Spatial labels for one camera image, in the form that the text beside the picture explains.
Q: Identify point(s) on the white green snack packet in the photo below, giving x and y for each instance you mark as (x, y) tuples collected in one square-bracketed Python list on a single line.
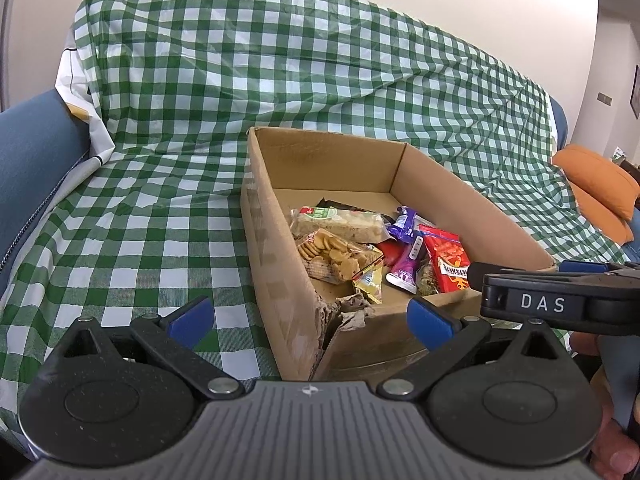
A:
[(345, 222)]

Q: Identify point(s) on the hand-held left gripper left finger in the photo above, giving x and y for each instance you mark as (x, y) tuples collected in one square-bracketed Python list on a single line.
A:
[(190, 319)]

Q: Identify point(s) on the magenta white snack packet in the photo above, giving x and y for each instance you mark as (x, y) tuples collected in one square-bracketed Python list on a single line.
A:
[(406, 267)]

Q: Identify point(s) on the brown cardboard box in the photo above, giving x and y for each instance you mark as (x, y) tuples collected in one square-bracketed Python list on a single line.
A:
[(280, 270)]

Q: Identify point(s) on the grey curtain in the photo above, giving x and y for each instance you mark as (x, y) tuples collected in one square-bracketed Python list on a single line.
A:
[(4, 35)]

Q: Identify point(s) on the wall switch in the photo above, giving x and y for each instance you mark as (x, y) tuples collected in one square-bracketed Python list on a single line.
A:
[(605, 98)]

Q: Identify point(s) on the green white checkered cloth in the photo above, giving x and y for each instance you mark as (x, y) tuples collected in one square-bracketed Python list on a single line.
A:
[(250, 70)]

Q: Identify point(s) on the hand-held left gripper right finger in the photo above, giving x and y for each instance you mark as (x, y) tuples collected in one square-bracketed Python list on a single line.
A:
[(430, 321)]

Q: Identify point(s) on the dark brown cracker packet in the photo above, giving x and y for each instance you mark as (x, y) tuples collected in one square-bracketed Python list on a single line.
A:
[(340, 205)]

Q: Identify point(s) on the red snack packet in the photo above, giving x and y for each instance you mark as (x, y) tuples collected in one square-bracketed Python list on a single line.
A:
[(447, 260)]

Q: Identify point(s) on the clear granola packet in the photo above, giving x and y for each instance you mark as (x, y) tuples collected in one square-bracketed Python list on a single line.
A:
[(427, 280)]

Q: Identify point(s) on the person's right hand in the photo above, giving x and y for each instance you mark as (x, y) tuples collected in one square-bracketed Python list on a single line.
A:
[(617, 455)]

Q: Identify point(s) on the orange cushion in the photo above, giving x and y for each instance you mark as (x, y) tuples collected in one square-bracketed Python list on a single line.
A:
[(595, 175), (602, 222)]

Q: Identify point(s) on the dark wall frame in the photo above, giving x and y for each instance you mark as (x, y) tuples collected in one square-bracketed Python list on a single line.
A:
[(636, 91)]

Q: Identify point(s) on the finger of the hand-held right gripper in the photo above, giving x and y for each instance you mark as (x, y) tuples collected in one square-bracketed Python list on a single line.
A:
[(582, 266), (510, 270)]

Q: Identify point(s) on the white printed cloth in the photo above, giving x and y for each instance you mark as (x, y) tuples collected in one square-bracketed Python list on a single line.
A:
[(82, 105)]

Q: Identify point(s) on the yellow snack packet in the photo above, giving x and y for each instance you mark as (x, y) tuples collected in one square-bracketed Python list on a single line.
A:
[(369, 285)]

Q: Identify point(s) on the clear cracker packet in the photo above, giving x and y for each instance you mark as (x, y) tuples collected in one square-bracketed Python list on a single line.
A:
[(332, 255)]

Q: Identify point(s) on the small red packet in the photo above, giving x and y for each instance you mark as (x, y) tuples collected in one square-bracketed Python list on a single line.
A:
[(389, 250)]

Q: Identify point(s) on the small green white item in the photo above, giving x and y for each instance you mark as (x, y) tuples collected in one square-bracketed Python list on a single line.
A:
[(620, 155)]

